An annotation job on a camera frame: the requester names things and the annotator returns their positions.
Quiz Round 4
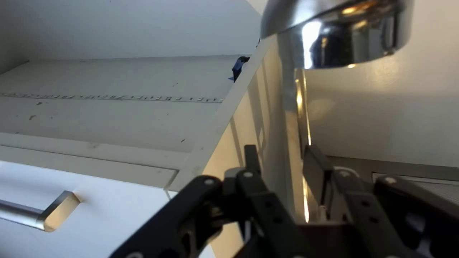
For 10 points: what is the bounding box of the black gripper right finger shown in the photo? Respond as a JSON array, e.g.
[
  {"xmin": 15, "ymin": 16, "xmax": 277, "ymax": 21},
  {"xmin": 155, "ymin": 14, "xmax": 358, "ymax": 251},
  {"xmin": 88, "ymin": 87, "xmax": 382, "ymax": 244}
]
[{"xmin": 303, "ymin": 145, "xmax": 459, "ymax": 258}]

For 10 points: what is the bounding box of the silver cabinet handle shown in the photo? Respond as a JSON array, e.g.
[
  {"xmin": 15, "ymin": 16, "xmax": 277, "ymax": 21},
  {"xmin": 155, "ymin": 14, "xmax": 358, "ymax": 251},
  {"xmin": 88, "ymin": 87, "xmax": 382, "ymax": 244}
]
[{"xmin": 0, "ymin": 189, "xmax": 82, "ymax": 234}]

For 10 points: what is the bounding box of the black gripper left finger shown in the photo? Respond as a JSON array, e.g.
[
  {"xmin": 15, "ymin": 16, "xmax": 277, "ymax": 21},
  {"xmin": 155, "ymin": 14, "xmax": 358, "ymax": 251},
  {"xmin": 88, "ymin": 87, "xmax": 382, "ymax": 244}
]
[{"xmin": 110, "ymin": 143, "xmax": 299, "ymax": 258}]

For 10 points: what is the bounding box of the white wall cabinet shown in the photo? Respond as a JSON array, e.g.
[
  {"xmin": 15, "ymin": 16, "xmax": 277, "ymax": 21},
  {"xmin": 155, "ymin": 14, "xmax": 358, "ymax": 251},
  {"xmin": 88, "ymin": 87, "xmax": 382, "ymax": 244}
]
[{"xmin": 0, "ymin": 33, "xmax": 279, "ymax": 258}]

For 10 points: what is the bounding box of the small black cabinet clip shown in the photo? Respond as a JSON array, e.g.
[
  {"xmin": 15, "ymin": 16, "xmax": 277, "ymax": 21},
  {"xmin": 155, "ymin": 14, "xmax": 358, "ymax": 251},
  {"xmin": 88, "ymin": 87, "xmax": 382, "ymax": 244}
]
[{"xmin": 232, "ymin": 56, "xmax": 252, "ymax": 83}]

